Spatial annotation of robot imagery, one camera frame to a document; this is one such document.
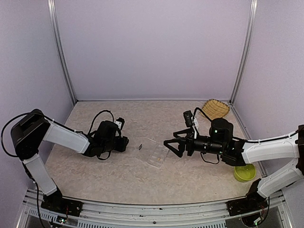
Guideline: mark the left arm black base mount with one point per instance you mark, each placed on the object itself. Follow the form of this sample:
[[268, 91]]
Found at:
[[57, 203]]

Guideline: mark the right aluminium frame post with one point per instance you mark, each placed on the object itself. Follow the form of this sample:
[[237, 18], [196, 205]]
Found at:
[[245, 51]]

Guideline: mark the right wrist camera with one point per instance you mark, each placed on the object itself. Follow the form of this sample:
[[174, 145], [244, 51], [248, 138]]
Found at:
[[191, 122]]

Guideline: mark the left aluminium frame post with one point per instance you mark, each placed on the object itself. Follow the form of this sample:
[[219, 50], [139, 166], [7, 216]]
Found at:
[[60, 50]]

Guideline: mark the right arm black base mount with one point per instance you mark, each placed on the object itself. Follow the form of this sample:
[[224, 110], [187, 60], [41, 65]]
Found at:
[[251, 202]]

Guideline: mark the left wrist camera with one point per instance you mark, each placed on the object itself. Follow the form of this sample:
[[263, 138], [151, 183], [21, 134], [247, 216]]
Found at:
[[120, 123]]

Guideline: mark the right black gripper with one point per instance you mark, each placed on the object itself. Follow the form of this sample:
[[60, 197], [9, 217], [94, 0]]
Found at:
[[182, 140]]

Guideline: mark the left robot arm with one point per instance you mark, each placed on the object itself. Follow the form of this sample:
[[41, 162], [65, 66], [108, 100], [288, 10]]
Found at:
[[34, 128]]

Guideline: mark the clear plastic pill organizer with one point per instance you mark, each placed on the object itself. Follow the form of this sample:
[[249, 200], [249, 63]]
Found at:
[[147, 150]]

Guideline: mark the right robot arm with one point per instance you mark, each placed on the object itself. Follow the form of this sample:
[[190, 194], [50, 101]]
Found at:
[[240, 152]]

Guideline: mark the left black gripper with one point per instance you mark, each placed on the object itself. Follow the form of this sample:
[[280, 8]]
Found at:
[[122, 146]]

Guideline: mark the front aluminium rail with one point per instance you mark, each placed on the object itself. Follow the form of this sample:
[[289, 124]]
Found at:
[[97, 214]]

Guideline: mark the aluminium frame post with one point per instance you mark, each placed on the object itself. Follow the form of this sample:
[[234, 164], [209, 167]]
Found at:
[[245, 51], [60, 50]]

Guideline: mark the woven bamboo tray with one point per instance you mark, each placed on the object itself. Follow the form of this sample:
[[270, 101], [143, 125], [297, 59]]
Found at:
[[215, 109]]

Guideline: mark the lime green bowl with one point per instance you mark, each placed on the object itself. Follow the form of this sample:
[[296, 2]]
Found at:
[[245, 173]]

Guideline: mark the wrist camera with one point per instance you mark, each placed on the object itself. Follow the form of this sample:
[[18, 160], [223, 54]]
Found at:
[[191, 122], [120, 123]]

